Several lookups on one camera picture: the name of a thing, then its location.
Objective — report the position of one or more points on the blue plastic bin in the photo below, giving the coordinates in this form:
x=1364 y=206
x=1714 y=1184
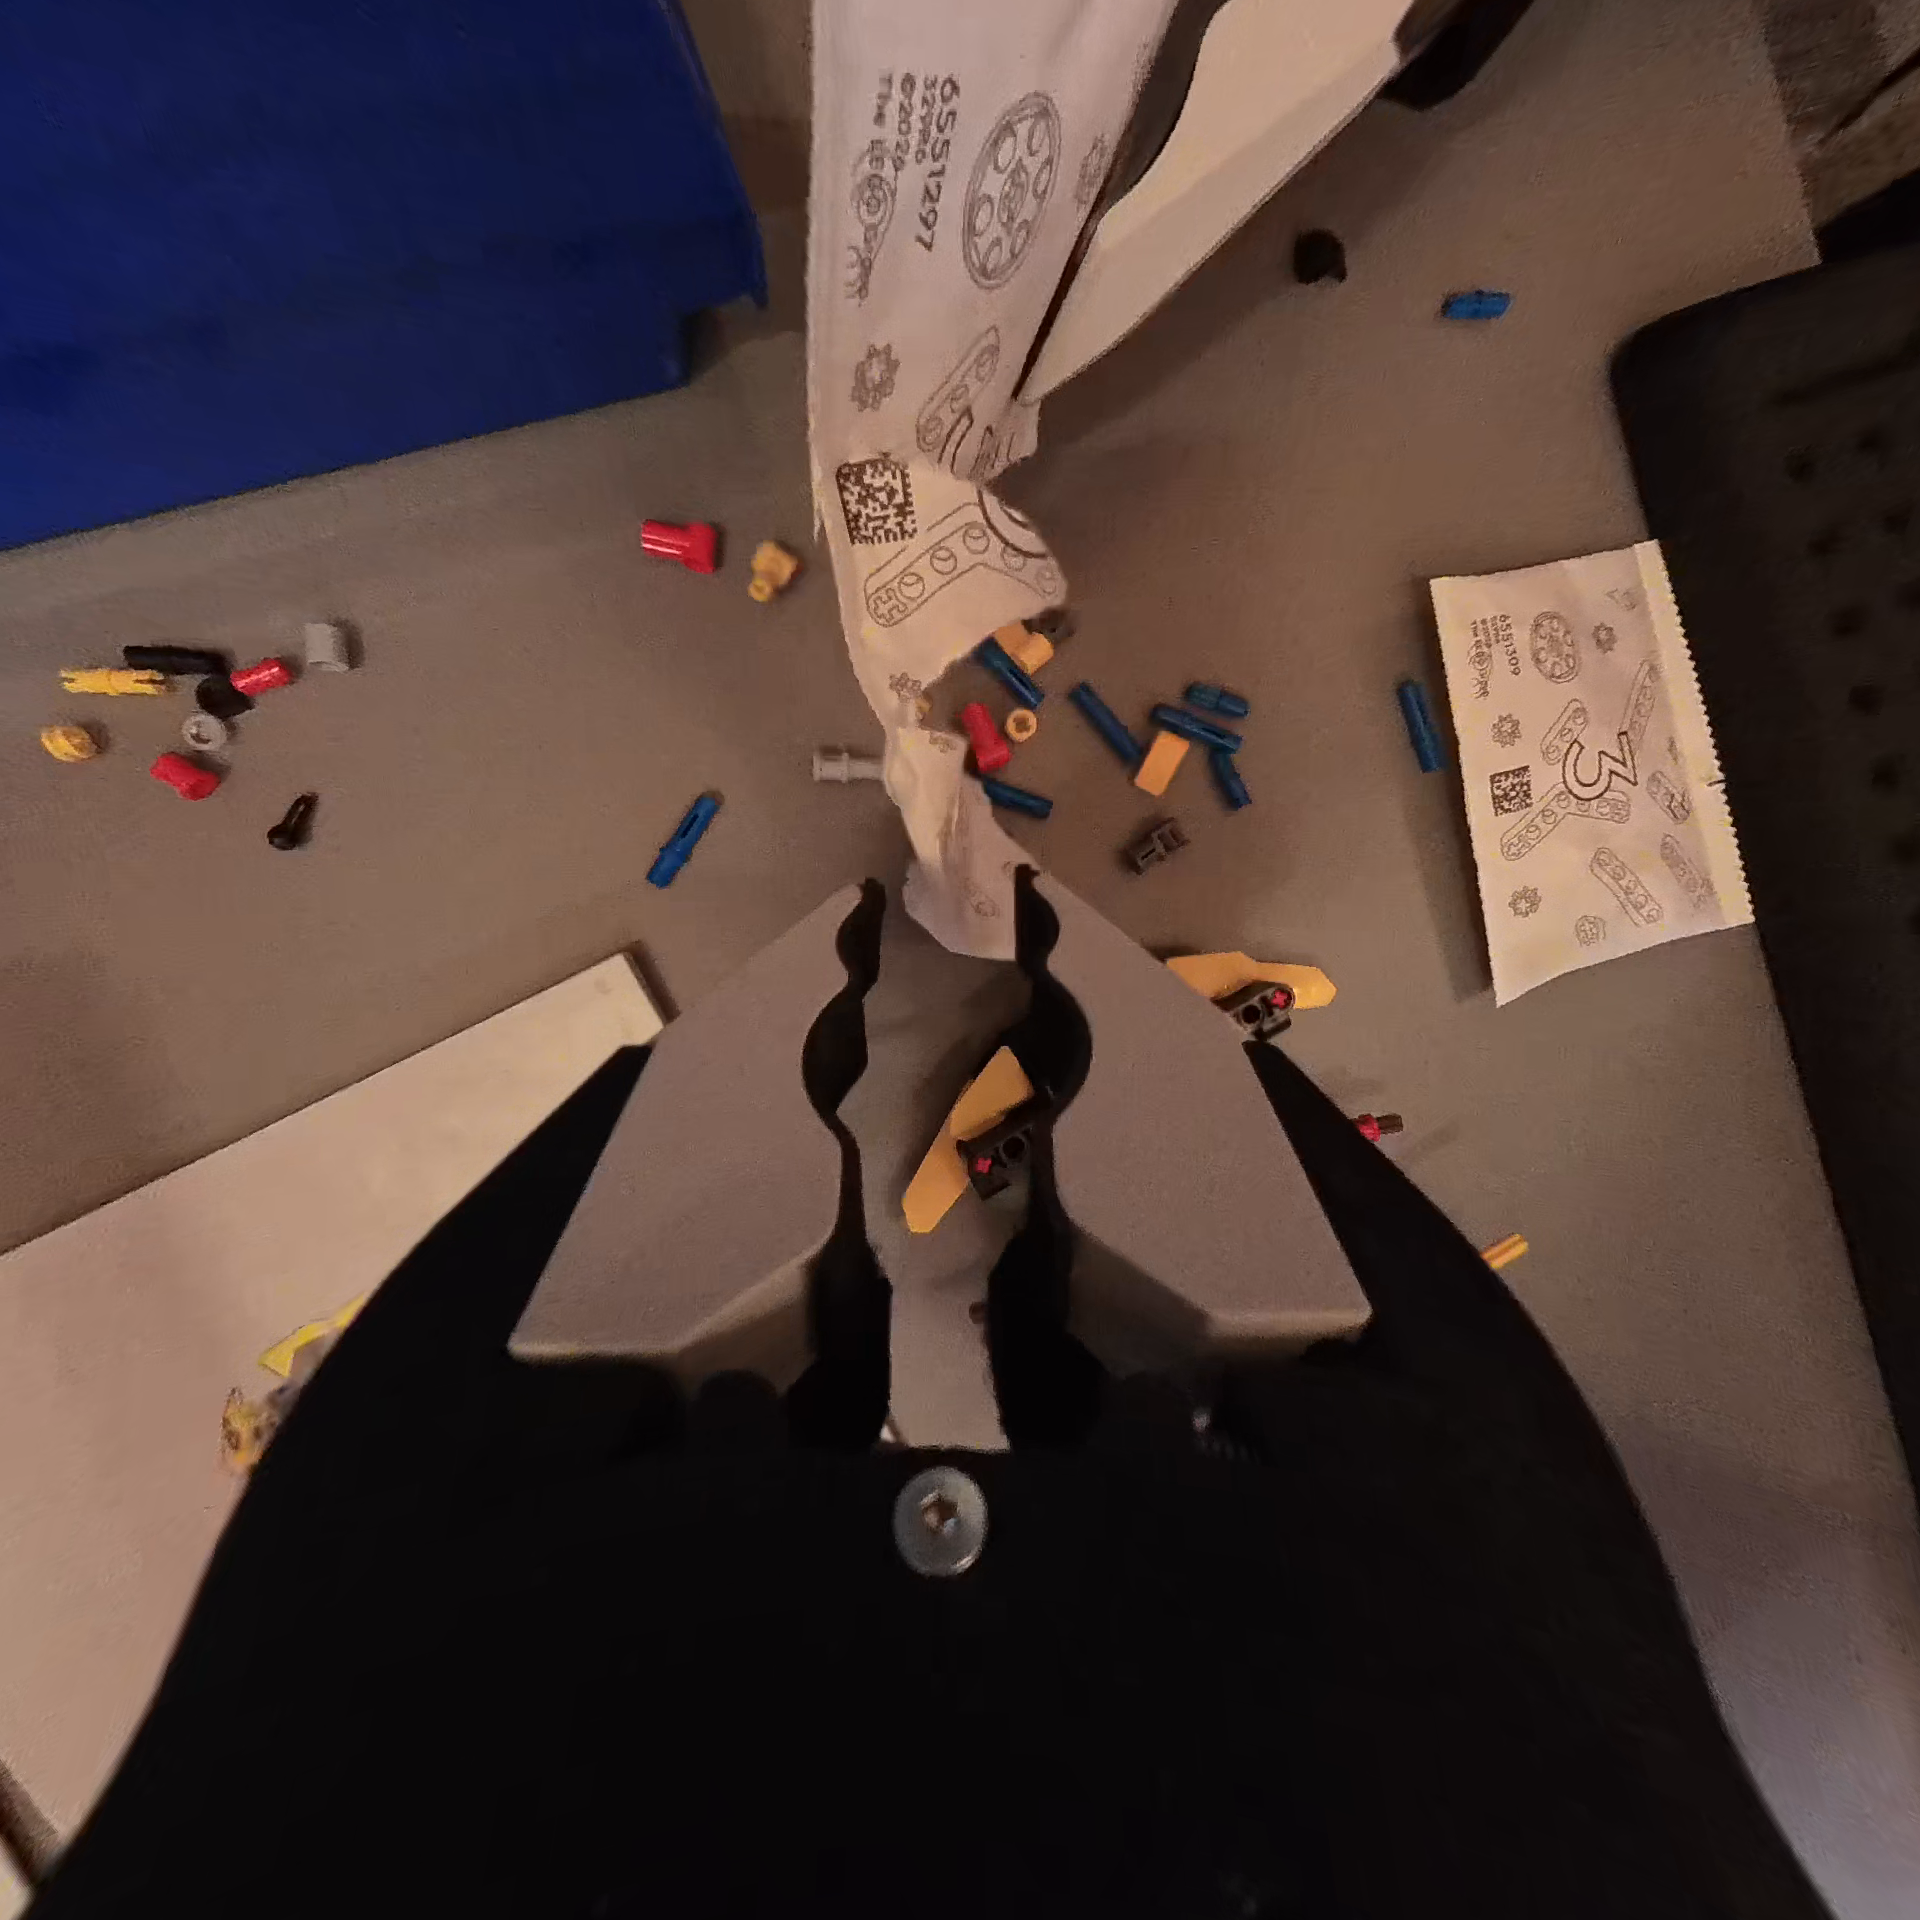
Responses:
x=301 y=225

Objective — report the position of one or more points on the small grey bush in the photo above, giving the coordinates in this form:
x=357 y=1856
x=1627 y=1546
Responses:
x=331 y=645

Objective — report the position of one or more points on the grey axle connector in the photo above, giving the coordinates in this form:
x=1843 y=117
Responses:
x=850 y=763

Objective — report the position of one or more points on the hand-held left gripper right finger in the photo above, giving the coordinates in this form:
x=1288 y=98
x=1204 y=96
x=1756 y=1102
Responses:
x=1214 y=1184

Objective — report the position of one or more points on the red axle connector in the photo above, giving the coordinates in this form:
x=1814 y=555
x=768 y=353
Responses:
x=678 y=542

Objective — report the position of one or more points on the short black connector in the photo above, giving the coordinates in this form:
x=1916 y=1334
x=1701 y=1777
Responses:
x=176 y=656

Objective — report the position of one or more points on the white printed paper bag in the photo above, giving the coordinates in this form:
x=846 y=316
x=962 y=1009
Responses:
x=1589 y=675
x=902 y=225

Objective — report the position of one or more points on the dark grey connector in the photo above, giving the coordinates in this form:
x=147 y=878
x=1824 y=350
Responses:
x=1155 y=843

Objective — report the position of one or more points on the small black pin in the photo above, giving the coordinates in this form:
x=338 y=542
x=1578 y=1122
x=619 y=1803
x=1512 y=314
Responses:
x=292 y=820

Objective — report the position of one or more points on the yellow pin connector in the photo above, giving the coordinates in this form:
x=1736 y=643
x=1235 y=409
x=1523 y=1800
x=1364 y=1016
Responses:
x=774 y=570

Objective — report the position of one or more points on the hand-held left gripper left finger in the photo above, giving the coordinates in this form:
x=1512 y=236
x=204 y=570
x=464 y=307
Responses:
x=675 y=1200

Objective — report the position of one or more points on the blue pin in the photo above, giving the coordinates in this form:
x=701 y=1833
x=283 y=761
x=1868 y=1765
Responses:
x=683 y=838
x=1421 y=725
x=1475 y=305

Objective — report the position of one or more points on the small yellow bush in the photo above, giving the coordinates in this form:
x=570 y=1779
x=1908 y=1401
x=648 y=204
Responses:
x=71 y=739

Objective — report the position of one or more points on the small red connector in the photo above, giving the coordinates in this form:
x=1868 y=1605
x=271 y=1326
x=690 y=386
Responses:
x=186 y=773

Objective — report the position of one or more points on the short yellow axle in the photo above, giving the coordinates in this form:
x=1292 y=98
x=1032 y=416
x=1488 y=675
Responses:
x=114 y=678

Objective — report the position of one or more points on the yellow black toy brick car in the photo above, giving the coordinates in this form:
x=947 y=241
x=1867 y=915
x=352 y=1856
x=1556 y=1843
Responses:
x=962 y=1124

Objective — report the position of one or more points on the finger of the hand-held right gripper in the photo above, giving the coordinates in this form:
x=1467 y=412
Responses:
x=1244 y=134

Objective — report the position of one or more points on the red and black pin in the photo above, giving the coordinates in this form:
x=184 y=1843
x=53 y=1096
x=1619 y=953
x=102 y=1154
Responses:
x=248 y=682

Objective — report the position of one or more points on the instruction booklet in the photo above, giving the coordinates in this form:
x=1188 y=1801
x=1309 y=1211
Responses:
x=226 y=1200

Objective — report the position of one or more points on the black perforated pad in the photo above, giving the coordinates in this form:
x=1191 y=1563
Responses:
x=1800 y=598

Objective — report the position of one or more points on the small black bush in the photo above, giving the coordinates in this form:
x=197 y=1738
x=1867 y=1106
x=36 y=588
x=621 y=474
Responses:
x=1317 y=258

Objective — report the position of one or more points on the grey desk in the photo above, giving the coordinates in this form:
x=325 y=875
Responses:
x=452 y=900

